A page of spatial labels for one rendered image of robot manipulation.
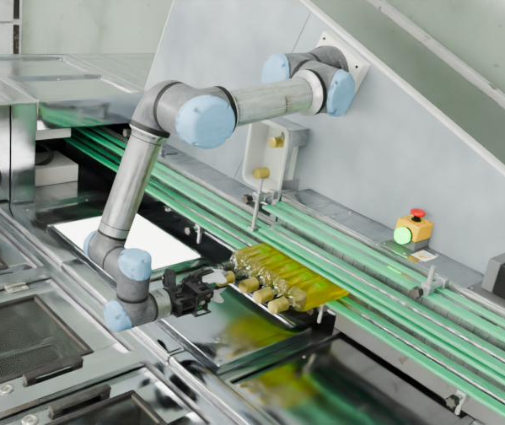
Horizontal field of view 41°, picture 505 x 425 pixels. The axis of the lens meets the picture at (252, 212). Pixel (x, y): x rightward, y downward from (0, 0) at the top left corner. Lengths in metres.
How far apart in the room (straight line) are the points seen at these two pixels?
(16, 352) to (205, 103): 0.80
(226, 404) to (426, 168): 0.80
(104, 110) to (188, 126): 1.19
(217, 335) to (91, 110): 1.10
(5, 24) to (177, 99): 4.00
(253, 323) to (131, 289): 0.45
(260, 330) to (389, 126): 0.66
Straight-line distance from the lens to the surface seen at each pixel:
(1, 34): 5.42
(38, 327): 1.90
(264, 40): 2.23
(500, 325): 1.65
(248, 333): 1.85
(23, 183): 2.54
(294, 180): 2.14
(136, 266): 1.54
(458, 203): 1.82
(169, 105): 1.49
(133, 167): 1.60
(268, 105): 1.59
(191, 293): 1.70
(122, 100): 2.64
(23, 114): 2.46
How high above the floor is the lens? 2.30
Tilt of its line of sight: 41 degrees down
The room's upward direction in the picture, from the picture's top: 102 degrees counter-clockwise
